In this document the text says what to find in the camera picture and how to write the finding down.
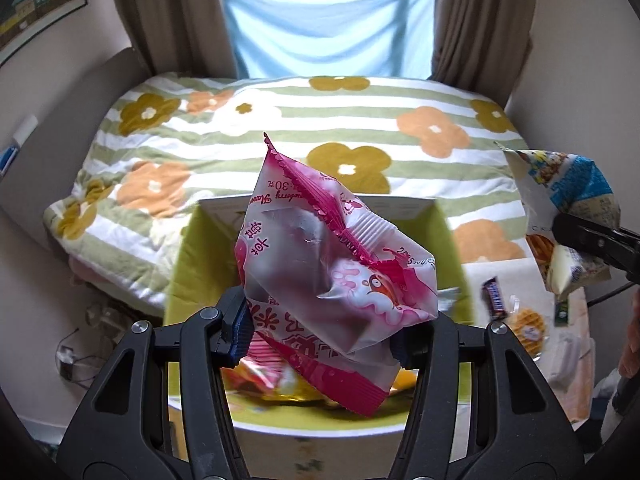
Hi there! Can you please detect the floral striped blanket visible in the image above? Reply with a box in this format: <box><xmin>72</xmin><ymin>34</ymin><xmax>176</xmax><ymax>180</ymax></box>
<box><xmin>42</xmin><ymin>72</ymin><xmax>531</xmax><ymax>311</ymax></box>

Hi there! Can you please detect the dark chocolate bar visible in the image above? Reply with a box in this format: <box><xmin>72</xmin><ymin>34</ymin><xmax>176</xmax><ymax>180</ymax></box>
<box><xmin>481</xmin><ymin>277</ymin><xmax>509</xmax><ymax>321</ymax></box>

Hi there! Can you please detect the white tray table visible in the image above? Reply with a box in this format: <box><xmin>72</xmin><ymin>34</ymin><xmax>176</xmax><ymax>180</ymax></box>
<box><xmin>460</xmin><ymin>257</ymin><xmax>596</xmax><ymax>426</ymax></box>

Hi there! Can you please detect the pile of snack packets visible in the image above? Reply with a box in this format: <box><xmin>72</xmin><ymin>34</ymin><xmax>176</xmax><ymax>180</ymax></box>
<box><xmin>222</xmin><ymin>342</ymin><xmax>418</xmax><ymax>411</ymax></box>

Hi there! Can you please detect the light blue cloth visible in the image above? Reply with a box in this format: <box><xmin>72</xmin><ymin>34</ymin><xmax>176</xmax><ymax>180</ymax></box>
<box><xmin>220</xmin><ymin>0</ymin><xmax>438</xmax><ymax>81</ymax></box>

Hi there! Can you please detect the white snack pack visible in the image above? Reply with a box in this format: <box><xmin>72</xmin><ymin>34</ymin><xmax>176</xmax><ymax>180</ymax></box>
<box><xmin>547</xmin><ymin>332</ymin><xmax>584</xmax><ymax>386</ymax></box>

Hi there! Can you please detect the green cardboard box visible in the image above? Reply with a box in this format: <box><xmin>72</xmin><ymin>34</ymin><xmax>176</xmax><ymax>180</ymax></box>
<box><xmin>164</xmin><ymin>194</ymin><xmax>477</xmax><ymax>480</ymax></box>

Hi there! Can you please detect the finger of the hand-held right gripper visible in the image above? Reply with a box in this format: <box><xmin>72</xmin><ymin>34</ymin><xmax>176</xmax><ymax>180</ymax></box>
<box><xmin>552</xmin><ymin>212</ymin><xmax>640</xmax><ymax>286</ymax></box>

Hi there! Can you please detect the black cable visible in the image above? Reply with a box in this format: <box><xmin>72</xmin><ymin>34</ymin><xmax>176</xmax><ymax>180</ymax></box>
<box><xmin>55</xmin><ymin>327</ymin><xmax>108</xmax><ymax>386</ymax></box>

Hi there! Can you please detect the framed houses picture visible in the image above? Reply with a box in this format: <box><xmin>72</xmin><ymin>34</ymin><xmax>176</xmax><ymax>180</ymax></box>
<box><xmin>0</xmin><ymin>0</ymin><xmax>90</xmax><ymax>68</ymax></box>

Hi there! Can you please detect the clear waffle pack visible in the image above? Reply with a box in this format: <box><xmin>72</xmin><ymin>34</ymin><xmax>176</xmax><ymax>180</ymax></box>
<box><xmin>505</xmin><ymin>295</ymin><xmax>556</xmax><ymax>361</ymax></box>

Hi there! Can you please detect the grey bed headboard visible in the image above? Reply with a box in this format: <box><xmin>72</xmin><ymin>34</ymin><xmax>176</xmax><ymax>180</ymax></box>
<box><xmin>0</xmin><ymin>47</ymin><xmax>151</xmax><ymax>241</ymax></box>

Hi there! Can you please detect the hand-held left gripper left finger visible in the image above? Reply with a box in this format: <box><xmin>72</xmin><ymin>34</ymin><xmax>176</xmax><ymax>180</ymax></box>
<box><xmin>55</xmin><ymin>285</ymin><xmax>251</xmax><ymax>480</ymax></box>

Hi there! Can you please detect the blue white snack bag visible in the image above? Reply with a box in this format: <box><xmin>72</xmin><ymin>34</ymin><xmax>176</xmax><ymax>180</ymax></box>
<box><xmin>495</xmin><ymin>142</ymin><xmax>621</xmax><ymax>296</ymax></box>

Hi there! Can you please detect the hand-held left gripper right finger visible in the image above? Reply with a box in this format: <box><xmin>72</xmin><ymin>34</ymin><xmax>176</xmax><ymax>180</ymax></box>
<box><xmin>387</xmin><ymin>310</ymin><xmax>586</xmax><ymax>480</ymax></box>

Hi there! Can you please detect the pink white snack bag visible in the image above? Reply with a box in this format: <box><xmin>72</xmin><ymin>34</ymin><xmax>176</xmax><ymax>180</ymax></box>
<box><xmin>234</xmin><ymin>132</ymin><xmax>440</xmax><ymax>418</ymax></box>

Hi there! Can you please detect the brown curtain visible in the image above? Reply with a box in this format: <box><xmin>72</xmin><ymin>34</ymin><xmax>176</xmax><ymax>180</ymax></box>
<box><xmin>102</xmin><ymin>0</ymin><xmax>238</xmax><ymax>78</ymax></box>
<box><xmin>430</xmin><ymin>0</ymin><xmax>533</xmax><ymax>106</ymax></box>

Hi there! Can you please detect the person's right hand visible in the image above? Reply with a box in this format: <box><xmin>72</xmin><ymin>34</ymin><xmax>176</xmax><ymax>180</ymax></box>
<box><xmin>619</xmin><ymin>287</ymin><xmax>640</xmax><ymax>378</ymax></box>

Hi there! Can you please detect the white lint roller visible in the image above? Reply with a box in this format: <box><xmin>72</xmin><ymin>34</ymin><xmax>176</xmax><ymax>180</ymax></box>
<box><xmin>12</xmin><ymin>114</ymin><xmax>40</xmax><ymax>146</ymax></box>

